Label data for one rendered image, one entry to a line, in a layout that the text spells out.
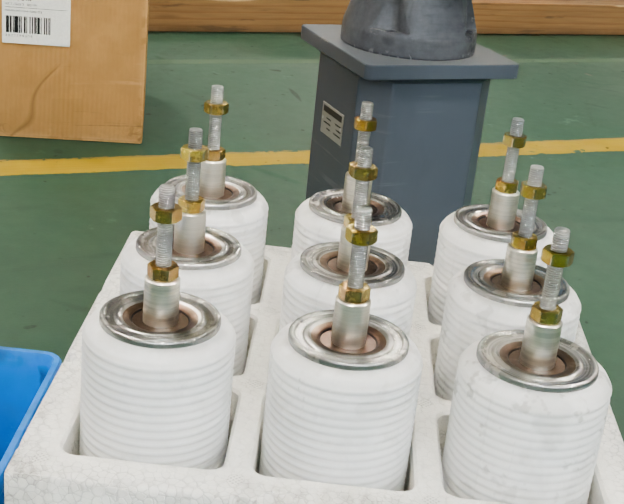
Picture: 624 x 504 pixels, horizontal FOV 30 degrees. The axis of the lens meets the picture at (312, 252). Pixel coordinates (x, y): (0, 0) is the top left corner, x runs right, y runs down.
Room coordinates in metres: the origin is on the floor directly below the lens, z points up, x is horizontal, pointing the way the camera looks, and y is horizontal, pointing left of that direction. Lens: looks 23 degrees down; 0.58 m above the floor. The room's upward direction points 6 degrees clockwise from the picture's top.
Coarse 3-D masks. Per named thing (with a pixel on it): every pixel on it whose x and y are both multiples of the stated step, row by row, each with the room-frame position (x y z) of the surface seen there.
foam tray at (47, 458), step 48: (432, 336) 0.81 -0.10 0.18; (576, 336) 0.84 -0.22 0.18; (240, 384) 0.71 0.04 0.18; (432, 384) 0.73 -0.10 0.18; (48, 432) 0.62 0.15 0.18; (240, 432) 0.64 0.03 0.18; (432, 432) 0.67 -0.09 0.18; (48, 480) 0.57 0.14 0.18; (96, 480) 0.58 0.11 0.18; (144, 480) 0.58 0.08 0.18; (192, 480) 0.58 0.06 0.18; (240, 480) 0.59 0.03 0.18; (288, 480) 0.60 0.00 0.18; (432, 480) 0.61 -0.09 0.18
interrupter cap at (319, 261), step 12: (312, 252) 0.78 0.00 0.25; (324, 252) 0.78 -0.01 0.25; (336, 252) 0.78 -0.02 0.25; (372, 252) 0.79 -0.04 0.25; (384, 252) 0.79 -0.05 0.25; (300, 264) 0.76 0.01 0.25; (312, 264) 0.76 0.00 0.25; (324, 264) 0.76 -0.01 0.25; (336, 264) 0.77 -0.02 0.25; (372, 264) 0.77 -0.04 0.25; (384, 264) 0.77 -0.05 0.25; (396, 264) 0.77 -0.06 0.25; (312, 276) 0.74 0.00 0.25; (324, 276) 0.74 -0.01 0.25; (336, 276) 0.74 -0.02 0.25; (372, 276) 0.75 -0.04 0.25; (384, 276) 0.75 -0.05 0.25; (396, 276) 0.75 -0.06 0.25; (372, 288) 0.73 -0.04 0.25
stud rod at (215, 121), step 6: (216, 90) 0.88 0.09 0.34; (222, 90) 0.88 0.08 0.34; (216, 96) 0.88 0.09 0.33; (222, 96) 0.88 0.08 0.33; (216, 102) 0.88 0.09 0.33; (222, 102) 0.89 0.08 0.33; (210, 120) 0.88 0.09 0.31; (216, 120) 0.88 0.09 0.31; (210, 126) 0.88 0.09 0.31; (216, 126) 0.88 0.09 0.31; (210, 132) 0.88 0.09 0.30; (216, 132) 0.88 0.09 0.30; (210, 138) 0.88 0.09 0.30; (216, 138) 0.88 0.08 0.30; (210, 144) 0.88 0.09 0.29; (216, 144) 0.88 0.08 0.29
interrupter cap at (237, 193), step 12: (168, 180) 0.90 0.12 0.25; (180, 180) 0.90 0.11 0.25; (228, 180) 0.91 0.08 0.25; (240, 180) 0.91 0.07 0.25; (180, 192) 0.87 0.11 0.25; (228, 192) 0.89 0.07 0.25; (240, 192) 0.89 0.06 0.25; (252, 192) 0.89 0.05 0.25; (216, 204) 0.85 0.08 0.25; (228, 204) 0.85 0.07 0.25; (240, 204) 0.86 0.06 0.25
